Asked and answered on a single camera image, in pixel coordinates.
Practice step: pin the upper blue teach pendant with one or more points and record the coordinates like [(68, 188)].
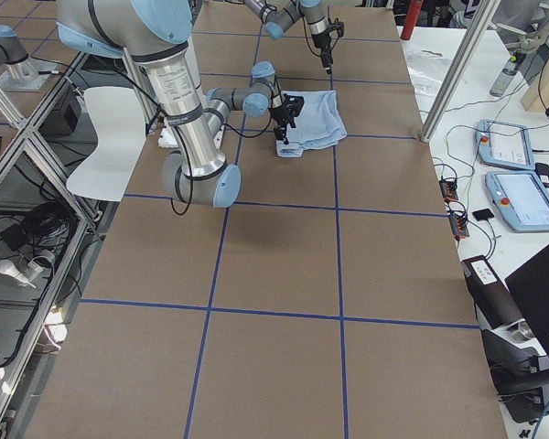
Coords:
[(505, 145)]

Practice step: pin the lower blue teach pendant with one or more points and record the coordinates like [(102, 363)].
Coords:
[(520, 198)]

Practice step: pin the aluminium frame post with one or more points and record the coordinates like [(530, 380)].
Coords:
[(463, 56)]

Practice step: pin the clear plastic bag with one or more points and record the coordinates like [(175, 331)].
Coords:
[(427, 67)]

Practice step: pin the light blue button shirt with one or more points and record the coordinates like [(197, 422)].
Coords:
[(318, 125)]

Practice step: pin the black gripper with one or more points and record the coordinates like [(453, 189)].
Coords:
[(281, 113), (320, 42)]

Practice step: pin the red bottle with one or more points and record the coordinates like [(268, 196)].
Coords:
[(411, 17)]

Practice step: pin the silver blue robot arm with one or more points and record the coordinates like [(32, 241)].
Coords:
[(155, 34), (277, 21)]

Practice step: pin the blue teach pendant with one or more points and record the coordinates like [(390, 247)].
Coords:
[(505, 145), (520, 198)]

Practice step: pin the white curved panel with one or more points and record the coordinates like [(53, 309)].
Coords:
[(119, 124)]

